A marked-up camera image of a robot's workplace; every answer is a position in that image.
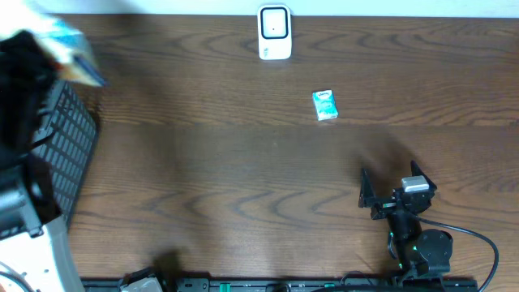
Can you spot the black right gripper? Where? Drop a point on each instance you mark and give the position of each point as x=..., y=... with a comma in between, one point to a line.
x=383, y=205

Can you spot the teal tissue pack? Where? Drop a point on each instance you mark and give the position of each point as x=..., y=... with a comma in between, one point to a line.
x=325, y=105

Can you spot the grey plastic basket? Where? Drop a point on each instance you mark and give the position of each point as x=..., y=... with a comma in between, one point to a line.
x=69, y=152

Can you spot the yellow snack bag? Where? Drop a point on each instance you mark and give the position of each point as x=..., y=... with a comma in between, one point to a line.
x=65, y=45

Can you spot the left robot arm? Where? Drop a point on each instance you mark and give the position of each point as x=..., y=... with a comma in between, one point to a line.
x=35, y=252

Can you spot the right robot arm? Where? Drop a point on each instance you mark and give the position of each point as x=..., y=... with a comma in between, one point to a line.
x=423, y=255

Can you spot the white barcode scanner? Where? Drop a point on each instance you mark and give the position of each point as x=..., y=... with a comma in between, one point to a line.
x=274, y=32

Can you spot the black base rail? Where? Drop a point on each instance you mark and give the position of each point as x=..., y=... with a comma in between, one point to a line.
x=192, y=284

